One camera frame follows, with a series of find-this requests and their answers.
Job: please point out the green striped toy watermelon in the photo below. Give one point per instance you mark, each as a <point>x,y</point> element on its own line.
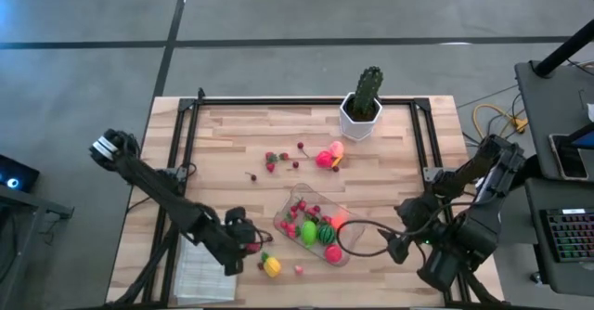
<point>326,235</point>

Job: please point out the pink toy peach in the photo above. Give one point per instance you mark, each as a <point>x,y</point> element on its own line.
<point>337,148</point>

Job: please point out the clear plastic container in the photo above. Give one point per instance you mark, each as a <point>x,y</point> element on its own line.
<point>352,245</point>

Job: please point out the yellow toy fruit green top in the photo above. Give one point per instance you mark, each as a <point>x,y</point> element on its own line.
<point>273,267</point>

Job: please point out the white folded towel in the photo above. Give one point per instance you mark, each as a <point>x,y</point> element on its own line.
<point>204,280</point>

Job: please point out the black aluminium table frame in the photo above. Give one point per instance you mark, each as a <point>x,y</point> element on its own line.
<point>301,101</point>

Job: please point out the green artificial cactus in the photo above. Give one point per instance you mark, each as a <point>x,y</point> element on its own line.
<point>369,87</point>

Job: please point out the large red toy strawberry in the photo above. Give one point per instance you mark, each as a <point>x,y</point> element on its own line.
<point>292,231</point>

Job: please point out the white hexagonal plant pot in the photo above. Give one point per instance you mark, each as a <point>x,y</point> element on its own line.
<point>357,129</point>

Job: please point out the green toy lime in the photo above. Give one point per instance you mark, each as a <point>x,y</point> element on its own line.
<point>308,233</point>

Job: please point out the black backlit keyboard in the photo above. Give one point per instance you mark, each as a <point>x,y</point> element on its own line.
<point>571,236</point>

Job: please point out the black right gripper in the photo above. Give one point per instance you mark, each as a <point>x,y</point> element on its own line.
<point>422,222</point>

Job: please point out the black smartphone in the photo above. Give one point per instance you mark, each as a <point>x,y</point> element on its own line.
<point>568,161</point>

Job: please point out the black pole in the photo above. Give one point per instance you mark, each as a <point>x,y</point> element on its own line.
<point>561,50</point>

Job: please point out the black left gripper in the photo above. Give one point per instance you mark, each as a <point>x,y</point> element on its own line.
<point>232,233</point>

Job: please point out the grey desk top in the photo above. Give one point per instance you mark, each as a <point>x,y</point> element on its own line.
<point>547,106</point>

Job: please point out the pink lumpy toy fruit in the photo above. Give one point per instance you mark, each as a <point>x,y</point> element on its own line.
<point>299,269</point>

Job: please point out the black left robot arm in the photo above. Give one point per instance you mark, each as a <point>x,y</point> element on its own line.
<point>162,194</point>

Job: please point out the small yellow toy wedge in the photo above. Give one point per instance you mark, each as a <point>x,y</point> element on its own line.
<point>337,161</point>

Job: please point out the grey keyboard desk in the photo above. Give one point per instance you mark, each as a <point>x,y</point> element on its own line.
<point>571,277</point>

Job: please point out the black computer with blue light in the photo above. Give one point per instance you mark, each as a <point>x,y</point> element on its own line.
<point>18,175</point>

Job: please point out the orange toy orange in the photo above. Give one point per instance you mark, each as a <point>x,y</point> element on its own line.
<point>340,221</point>

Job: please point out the grey metal stand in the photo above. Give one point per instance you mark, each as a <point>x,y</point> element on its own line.
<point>37,203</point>

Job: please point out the red toy apple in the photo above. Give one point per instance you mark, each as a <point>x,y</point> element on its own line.
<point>333,254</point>

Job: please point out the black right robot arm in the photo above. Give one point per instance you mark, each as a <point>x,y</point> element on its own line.
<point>473,236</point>

